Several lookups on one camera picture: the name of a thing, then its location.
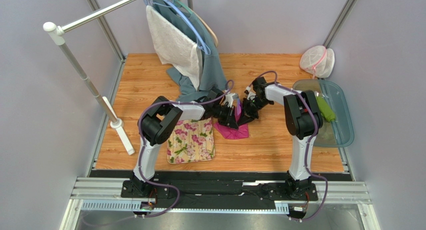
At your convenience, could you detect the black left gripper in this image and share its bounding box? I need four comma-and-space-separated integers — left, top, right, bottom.
212, 105, 239, 131

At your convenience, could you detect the magenta paper napkin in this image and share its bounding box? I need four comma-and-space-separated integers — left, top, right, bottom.
213, 100, 250, 140

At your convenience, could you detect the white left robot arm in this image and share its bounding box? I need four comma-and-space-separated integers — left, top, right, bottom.
131, 89, 239, 188

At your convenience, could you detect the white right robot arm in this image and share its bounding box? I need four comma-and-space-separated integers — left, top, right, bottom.
237, 77, 323, 192

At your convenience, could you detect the floral placemat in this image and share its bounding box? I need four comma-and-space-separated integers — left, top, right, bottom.
166, 118, 216, 164

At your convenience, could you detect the teal blue garment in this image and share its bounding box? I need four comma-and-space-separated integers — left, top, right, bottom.
148, 0, 227, 102

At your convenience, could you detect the blue plastic hanger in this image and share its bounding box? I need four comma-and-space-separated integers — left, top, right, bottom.
144, 0, 211, 55

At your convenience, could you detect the white towel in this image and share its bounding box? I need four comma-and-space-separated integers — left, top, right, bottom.
146, 5, 202, 90

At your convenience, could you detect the white mesh laundry bag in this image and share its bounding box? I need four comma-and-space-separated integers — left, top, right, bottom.
299, 45, 336, 79

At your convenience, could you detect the teal plastic tray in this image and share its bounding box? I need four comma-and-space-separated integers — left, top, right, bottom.
292, 79, 355, 148

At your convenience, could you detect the green plastic hanger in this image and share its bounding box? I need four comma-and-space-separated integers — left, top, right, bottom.
166, 0, 194, 16

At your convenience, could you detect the wooden hanger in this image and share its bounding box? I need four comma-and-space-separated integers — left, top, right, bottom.
186, 0, 219, 47

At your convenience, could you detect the white clothes rack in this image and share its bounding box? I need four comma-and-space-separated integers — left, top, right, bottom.
43, 0, 137, 156

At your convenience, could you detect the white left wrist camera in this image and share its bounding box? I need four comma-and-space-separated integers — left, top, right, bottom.
223, 93, 239, 107

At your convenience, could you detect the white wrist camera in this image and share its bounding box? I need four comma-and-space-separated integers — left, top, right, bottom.
223, 93, 239, 107
244, 86, 256, 101

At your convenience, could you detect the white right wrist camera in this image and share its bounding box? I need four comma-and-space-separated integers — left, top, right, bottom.
244, 86, 256, 101

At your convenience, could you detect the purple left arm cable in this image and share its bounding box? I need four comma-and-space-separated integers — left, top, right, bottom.
133, 79, 236, 219

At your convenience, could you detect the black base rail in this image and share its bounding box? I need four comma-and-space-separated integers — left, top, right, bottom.
89, 169, 322, 211

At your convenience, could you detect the green handled utensil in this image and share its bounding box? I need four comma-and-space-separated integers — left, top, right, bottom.
316, 96, 337, 122

